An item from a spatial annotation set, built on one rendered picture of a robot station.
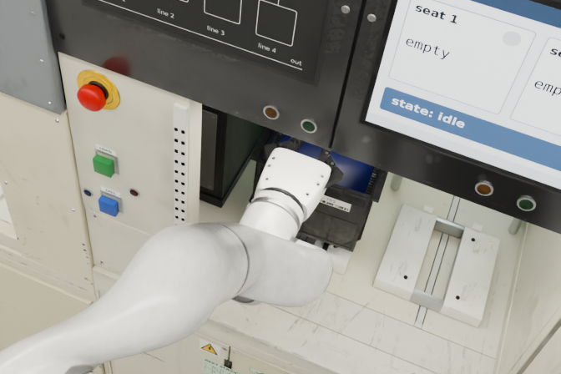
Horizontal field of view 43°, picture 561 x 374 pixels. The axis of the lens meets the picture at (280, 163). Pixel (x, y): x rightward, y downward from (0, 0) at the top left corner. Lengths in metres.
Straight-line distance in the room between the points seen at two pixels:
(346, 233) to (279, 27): 0.61
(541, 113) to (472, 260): 0.74
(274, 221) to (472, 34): 0.43
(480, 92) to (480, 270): 0.75
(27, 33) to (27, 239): 0.56
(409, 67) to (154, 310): 0.36
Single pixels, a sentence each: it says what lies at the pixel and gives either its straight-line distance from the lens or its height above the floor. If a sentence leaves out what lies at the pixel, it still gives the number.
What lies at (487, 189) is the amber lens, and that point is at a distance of 0.86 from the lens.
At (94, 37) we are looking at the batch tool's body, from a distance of 0.95.
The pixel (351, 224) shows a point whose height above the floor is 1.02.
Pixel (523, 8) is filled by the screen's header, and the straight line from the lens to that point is 0.71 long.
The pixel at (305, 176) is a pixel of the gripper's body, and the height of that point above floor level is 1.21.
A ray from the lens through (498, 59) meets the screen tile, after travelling 0.74.
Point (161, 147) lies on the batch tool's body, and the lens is 1.03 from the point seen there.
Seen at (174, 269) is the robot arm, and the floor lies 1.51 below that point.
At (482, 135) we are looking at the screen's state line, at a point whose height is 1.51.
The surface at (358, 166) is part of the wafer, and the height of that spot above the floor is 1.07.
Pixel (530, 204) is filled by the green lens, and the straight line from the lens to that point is 0.86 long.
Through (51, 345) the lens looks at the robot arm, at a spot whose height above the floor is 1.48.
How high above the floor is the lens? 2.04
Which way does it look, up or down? 48 degrees down
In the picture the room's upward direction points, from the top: 9 degrees clockwise
